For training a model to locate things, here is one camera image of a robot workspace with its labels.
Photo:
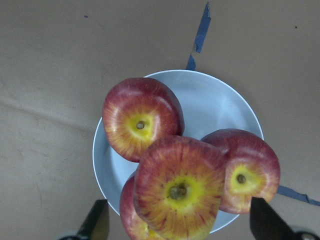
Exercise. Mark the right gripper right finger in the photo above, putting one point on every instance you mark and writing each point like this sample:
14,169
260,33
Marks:
266,224

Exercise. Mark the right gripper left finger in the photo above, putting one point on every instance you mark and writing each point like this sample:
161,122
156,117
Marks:
96,224

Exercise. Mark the red yellow apple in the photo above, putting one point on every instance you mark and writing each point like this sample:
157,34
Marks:
178,186

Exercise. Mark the red apple plate front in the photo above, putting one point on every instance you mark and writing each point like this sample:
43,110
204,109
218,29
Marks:
133,225

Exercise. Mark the red apple plate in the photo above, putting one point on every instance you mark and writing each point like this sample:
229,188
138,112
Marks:
133,225
252,168
136,112

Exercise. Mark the red apple plate right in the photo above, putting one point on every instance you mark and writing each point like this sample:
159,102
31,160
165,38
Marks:
252,168

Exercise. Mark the red apple plate left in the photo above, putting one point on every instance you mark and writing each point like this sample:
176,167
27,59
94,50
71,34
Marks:
136,112

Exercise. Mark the light blue plate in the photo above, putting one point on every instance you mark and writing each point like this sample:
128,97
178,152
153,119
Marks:
208,104

